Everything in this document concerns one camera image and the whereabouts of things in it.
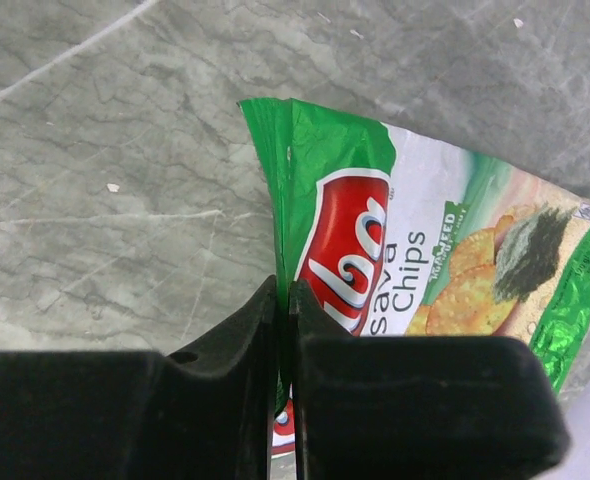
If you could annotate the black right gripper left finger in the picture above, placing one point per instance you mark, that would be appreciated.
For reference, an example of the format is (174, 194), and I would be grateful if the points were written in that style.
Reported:
(204, 411)

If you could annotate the green Chuba chips bag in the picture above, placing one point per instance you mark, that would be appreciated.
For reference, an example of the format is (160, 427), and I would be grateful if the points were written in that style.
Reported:
(401, 234)

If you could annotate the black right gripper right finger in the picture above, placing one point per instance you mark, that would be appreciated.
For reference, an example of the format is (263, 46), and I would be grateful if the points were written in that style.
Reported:
(477, 407)

